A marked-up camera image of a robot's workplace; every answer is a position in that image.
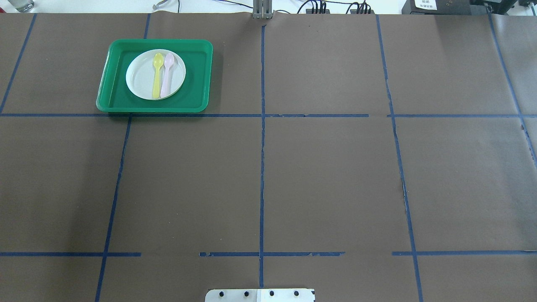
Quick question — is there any pink plastic spoon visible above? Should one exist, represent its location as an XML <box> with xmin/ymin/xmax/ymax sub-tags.
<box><xmin>160</xmin><ymin>52</ymin><xmax>175</xmax><ymax>98</ymax></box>

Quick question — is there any green plastic tray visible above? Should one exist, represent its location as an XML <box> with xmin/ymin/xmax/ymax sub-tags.
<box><xmin>96</xmin><ymin>39</ymin><xmax>213</xmax><ymax>113</ymax></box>

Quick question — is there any aluminium frame post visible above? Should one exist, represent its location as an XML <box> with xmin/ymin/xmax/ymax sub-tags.
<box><xmin>253</xmin><ymin>0</ymin><xmax>274</xmax><ymax>19</ymax></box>

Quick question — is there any clear water bottle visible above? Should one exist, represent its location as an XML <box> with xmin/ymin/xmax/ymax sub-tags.
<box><xmin>7</xmin><ymin>0</ymin><xmax>35</xmax><ymax>12</ymax></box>

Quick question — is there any yellow plastic spoon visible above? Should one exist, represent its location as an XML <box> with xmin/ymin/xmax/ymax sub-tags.
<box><xmin>152</xmin><ymin>53</ymin><xmax>164</xmax><ymax>99</ymax></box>

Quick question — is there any black box device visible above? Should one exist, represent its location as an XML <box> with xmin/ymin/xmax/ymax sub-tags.
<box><xmin>401</xmin><ymin>0</ymin><xmax>471</xmax><ymax>16</ymax></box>

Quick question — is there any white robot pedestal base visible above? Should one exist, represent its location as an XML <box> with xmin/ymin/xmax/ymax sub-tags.
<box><xmin>205</xmin><ymin>288</ymin><xmax>316</xmax><ymax>302</ymax></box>

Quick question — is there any white round plate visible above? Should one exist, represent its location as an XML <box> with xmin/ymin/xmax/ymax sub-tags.
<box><xmin>126</xmin><ymin>49</ymin><xmax>187</xmax><ymax>101</ymax></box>

